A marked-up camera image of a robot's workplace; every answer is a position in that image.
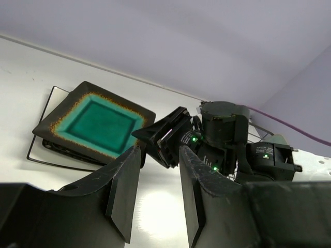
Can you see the metal wire dish rack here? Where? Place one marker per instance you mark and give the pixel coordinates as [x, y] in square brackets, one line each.
[257, 133]

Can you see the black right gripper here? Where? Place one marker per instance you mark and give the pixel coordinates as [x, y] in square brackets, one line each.
[176, 129]

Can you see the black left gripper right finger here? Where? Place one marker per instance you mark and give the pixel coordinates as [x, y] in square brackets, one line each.
[222, 213]

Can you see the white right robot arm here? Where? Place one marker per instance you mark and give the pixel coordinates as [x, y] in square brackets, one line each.
[218, 136]

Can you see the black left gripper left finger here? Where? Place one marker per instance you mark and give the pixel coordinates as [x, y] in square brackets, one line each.
[95, 211]

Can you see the white square plate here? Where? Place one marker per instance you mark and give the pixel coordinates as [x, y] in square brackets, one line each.
[40, 154]

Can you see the black square plate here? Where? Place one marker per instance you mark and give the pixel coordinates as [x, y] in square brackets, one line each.
[96, 123]

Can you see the pale green glass plate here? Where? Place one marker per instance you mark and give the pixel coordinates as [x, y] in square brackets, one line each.
[277, 139]

